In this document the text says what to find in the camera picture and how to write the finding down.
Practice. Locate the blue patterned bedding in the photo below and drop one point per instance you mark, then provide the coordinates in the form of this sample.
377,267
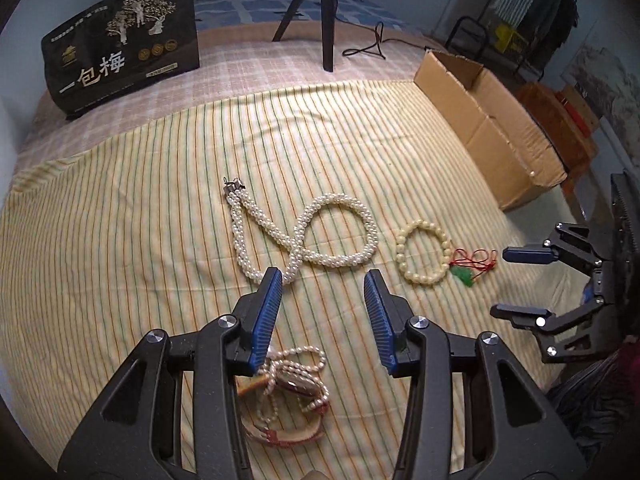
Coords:
240,10

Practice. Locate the dark hanging clothes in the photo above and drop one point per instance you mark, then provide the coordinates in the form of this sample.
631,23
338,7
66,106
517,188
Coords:
555,15

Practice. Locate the small tan box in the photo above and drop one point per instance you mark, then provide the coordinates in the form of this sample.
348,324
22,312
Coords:
575,92

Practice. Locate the orange cloth covered table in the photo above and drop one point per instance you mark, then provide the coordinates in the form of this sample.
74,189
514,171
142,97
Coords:
550,115

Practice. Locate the yellow striped bedsheet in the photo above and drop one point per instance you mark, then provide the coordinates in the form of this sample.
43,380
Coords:
150,210

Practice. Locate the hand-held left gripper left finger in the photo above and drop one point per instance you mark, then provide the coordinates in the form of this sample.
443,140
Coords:
267,320

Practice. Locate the yellow crate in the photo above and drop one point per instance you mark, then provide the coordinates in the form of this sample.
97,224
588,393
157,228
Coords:
510,37

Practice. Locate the black printed bag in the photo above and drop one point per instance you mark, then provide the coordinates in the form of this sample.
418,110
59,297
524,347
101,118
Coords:
125,50

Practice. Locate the person's patterned clothing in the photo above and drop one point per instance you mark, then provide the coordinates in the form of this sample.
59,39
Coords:
595,400

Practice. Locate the black tripod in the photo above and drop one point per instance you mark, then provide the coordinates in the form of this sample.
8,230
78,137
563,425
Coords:
327,35

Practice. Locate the pink checked blanket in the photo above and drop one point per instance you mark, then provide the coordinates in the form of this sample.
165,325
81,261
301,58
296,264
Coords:
250,75

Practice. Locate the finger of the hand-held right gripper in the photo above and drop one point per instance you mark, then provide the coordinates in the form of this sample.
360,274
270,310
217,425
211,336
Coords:
525,317
527,254

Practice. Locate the cardboard box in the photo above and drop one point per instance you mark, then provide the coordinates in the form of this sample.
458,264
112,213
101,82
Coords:
500,125

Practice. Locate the black shoe rack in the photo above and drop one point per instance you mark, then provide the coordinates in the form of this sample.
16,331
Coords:
465,21

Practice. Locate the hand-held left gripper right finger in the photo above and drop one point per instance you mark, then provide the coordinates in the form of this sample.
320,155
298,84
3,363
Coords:
377,320

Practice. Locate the landscape wall poster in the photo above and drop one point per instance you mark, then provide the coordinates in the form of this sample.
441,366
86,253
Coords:
610,85

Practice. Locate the red flat box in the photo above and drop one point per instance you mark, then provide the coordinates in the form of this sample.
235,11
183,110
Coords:
577,112

